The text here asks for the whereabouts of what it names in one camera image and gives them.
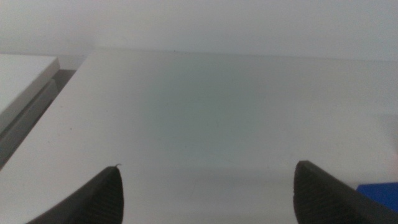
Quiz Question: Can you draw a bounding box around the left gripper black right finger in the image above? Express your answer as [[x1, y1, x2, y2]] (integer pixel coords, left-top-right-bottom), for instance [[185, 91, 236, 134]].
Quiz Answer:
[[293, 160, 398, 224]]

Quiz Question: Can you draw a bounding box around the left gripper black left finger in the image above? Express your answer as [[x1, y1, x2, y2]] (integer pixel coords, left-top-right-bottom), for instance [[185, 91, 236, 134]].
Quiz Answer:
[[26, 164, 124, 224]]

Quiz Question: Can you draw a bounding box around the blue cube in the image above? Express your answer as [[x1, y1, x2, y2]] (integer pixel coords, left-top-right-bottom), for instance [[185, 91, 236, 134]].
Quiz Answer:
[[356, 182, 398, 213]]

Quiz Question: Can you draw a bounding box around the white side table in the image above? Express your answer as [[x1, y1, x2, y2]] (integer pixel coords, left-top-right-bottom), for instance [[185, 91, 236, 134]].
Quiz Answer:
[[0, 53, 77, 170]]

